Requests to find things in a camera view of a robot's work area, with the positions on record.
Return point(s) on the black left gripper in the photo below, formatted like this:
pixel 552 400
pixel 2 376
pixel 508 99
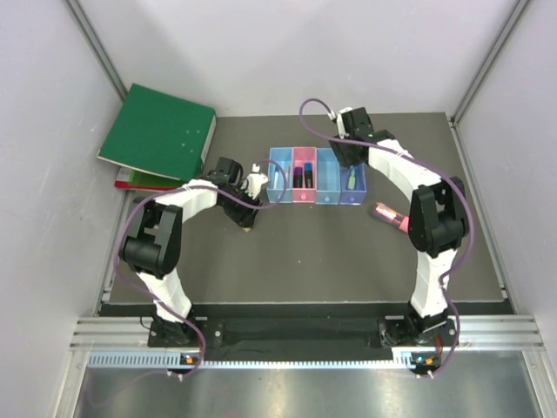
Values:
pixel 244 218

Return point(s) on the red and green folder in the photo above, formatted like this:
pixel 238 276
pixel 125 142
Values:
pixel 129 179

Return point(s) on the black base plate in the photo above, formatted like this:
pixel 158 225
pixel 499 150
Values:
pixel 371 332

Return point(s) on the aluminium frame post right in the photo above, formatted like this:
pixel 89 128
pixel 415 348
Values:
pixel 494 51

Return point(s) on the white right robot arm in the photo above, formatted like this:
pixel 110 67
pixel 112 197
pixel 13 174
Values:
pixel 437 219

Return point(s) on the green ring binder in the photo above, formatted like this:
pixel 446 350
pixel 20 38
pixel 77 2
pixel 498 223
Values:
pixel 160 134

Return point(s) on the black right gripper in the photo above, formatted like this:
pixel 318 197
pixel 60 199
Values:
pixel 345 159

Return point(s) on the black marker purple cap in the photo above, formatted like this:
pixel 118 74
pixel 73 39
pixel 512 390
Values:
pixel 298 177

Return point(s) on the colourful tube pink cap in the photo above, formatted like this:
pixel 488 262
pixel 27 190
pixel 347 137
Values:
pixel 391 217

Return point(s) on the light blue drawer box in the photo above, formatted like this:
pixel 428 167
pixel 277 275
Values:
pixel 280 157
pixel 328 186

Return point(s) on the aluminium frame post left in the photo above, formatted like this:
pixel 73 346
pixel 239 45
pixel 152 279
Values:
pixel 94 41

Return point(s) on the purple drawer box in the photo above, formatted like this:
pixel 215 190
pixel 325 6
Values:
pixel 357 196

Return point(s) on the aluminium front rail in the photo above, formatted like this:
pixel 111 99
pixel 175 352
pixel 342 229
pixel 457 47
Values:
pixel 492 332

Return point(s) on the white slotted cable duct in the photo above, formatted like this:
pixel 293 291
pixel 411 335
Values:
pixel 185 359

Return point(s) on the aluminium frame post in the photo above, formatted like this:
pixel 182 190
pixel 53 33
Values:
pixel 494 51
pixel 94 41

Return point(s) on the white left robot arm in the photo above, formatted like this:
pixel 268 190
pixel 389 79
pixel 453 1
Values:
pixel 151 247

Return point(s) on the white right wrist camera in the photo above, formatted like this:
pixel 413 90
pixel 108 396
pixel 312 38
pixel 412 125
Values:
pixel 337 119

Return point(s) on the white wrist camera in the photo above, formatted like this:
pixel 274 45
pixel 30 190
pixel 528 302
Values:
pixel 255 181
pixel 337 119

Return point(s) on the pink drawer box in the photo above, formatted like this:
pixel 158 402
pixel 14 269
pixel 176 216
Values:
pixel 300 156

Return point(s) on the black highlighter blue cap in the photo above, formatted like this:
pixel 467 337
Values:
pixel 308 175

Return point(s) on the white marker blue cap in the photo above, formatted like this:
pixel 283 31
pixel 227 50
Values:
pixel 281 181

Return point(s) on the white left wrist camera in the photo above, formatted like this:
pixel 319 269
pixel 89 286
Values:
pixel 255 181

